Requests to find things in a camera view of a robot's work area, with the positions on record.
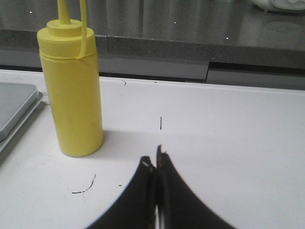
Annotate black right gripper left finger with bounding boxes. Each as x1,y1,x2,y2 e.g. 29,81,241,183
88,156,157,229

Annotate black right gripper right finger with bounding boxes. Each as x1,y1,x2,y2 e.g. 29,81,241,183
156,145,234,229

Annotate yellow squeeze bottle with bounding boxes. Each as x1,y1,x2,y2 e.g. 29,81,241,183
37,0,103,157

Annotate grey kitchen scale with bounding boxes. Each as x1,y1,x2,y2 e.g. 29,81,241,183
0,83,43,150

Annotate grey speckled counter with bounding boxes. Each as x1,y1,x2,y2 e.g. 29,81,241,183
0,0,305,91

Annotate white object on counter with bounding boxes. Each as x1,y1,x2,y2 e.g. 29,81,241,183
250,0,305,13

